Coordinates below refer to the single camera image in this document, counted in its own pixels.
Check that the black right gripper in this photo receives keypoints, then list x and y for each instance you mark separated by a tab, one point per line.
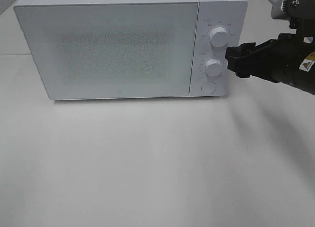
287	59

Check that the white microwave oven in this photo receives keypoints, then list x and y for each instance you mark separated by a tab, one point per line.
229	13

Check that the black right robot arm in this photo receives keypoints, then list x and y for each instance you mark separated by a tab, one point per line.
287	59

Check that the round white door button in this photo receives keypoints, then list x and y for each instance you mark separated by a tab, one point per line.
208	87

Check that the white microwave knob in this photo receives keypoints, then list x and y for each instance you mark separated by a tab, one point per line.
219	36
213	67

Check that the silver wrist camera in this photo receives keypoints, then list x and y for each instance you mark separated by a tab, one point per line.
294	11

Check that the white microwave door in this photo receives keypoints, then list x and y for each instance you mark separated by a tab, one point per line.
111	51

